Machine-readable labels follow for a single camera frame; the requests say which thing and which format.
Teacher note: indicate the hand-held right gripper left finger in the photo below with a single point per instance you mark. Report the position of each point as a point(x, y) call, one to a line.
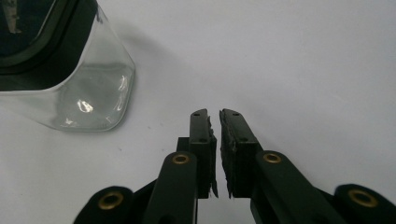
point(201, 149)

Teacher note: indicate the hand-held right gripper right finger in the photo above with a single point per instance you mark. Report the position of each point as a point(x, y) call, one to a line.
point(239, 152)

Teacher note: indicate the clear square glass jar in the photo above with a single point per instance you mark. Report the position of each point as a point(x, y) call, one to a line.
point(93, 90)

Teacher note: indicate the black jar lid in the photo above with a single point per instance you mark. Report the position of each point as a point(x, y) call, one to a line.
point(40, 40)

